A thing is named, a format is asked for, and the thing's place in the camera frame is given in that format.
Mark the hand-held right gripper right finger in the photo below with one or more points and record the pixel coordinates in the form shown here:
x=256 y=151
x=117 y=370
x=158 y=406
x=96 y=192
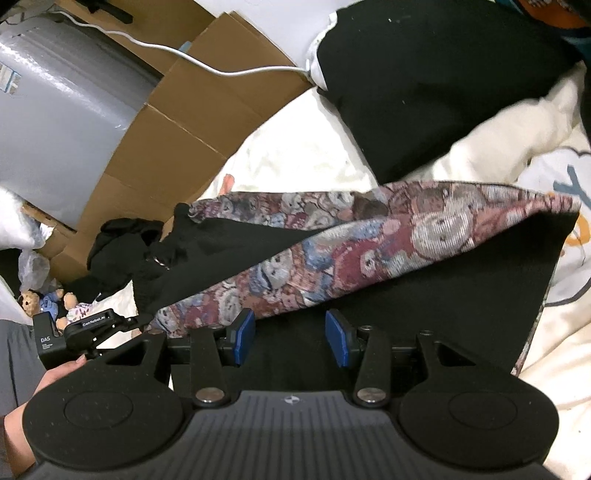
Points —
x=333 y=337

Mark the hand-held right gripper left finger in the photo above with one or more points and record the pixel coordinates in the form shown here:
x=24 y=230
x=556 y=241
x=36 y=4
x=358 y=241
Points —
x=247 y=334

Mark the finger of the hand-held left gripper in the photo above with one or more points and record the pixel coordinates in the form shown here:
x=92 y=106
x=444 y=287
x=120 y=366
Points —
x=136 y=321

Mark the black garment bear print lining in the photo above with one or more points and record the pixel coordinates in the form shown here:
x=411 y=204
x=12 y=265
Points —
x=438 y=286

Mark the stack of black clothes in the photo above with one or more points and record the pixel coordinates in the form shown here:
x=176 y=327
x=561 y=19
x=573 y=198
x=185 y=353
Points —
x=438 y=83

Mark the person's left forearm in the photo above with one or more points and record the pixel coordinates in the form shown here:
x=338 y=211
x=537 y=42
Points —
x=16 y=438

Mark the crumpled black clothes pile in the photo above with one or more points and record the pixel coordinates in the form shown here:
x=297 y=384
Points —
x=120 y=258

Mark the person's left hand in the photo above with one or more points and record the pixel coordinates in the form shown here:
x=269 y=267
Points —
x=57 y=371

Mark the grey pillow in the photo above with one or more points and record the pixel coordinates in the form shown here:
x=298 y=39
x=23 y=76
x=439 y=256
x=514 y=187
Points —
x=18 y=360

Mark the teddy bear blue shirt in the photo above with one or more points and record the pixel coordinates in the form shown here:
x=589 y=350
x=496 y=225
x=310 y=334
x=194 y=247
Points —
x=39 y=304

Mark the teddy bear floral outfit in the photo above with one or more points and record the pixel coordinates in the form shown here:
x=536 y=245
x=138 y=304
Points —
x=78 y=311

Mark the white curtain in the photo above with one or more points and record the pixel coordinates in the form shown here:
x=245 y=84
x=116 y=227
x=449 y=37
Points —
x=9 y=300

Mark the clear plastic bag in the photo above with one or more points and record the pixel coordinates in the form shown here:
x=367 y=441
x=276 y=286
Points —
x=33 y=274

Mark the white pillow in plastic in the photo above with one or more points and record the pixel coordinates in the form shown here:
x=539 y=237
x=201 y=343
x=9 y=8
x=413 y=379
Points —
x=18 y=221

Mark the cream bear print bed sheet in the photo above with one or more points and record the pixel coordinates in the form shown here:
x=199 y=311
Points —
x=300 y=147

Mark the flattened cardboard box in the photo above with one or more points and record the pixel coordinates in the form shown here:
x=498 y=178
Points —
x=184 y=129

